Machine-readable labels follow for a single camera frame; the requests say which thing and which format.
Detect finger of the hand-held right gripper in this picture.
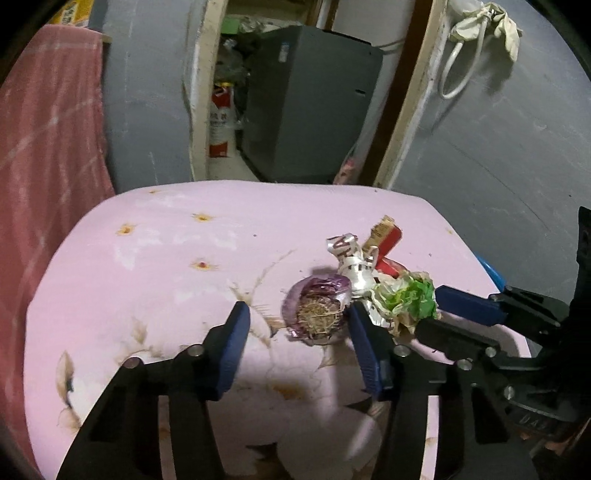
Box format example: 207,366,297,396
434,285,571,344
413,318,536,370

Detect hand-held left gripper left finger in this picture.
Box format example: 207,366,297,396
55,300,252,480

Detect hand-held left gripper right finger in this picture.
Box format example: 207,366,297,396
346,301,539,480

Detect blue plastic bucket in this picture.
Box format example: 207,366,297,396
475,255,509,294

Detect white green wrapper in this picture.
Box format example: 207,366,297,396
365,271,439,337

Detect purple wrapper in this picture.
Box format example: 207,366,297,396
283,273,354,346

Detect silver white wrapper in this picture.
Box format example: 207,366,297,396
327,233,384,298

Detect red carton piece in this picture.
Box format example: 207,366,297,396
375,256,409,278

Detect red cardboard box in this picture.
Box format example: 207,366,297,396
360,215,403,259

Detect pink floral table cloth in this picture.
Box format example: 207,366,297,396
23,181,532,480

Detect pink patterned cloth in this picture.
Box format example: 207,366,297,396
333,152,361,185

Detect white red bag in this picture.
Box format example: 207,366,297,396
208,82,243,160

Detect grey washing machine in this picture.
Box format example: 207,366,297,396
238,25,385,184

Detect cream rubber gloves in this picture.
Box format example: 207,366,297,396
450,2,523,63

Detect red checked cloth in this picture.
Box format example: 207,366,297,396
0,24,116,472

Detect green box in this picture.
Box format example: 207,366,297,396
221,15,252,35

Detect white shower hose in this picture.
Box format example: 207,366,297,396
438,0,490,100

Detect white wooden door frame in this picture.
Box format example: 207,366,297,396
187,0,451,191

